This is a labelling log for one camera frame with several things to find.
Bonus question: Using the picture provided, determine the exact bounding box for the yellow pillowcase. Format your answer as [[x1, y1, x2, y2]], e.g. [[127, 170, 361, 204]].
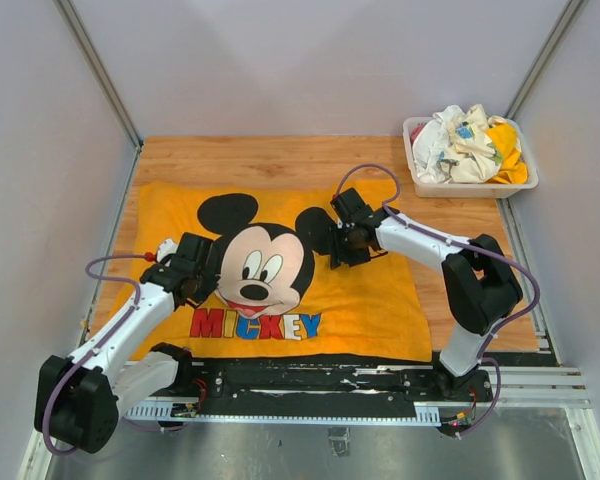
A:
[[134, 182, 432, 362]]

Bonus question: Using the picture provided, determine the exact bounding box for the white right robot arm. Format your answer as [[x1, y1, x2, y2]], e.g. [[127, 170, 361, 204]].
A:
[[328, 188, 523, 398]]

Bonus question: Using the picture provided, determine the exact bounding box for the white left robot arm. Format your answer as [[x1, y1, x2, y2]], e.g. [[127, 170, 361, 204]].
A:
[[34, 233, 219, 456]]

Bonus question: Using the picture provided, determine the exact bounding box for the white plastic basket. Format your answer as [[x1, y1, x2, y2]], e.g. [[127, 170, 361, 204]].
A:
[[403, 112, 539, 199]]

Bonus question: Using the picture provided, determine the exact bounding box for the white crumpled cloth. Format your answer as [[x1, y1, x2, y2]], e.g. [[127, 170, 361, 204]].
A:
[[412, 104, 501, 184]]

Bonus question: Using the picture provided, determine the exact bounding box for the yellow cloth in basket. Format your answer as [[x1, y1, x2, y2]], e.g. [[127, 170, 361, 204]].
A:
[[486, 124, 529, 185]]

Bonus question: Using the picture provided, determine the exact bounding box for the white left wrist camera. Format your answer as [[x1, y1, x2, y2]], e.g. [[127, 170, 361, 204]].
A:
[[155, 238, 178, 263]]

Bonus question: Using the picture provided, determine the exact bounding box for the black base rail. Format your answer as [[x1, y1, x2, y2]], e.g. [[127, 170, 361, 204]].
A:
[[169, 347, 556, 416]]

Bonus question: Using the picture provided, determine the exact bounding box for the white cable duct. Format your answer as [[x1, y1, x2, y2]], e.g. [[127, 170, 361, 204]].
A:
[[125, 394, 441, 427]]

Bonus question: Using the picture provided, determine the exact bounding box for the aluminium frame post left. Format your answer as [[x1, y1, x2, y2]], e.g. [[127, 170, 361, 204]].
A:
[[54, 0, 144, 151]]

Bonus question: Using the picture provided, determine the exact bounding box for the aluminium frame post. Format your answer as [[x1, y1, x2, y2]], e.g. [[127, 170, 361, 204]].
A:
[[505, 0, 588, 120], [54, 0, 144, 151]]

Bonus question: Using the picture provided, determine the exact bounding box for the aluminium frame post right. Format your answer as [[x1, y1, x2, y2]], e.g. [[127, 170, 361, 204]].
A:
[[505, 0, 588, 120]]

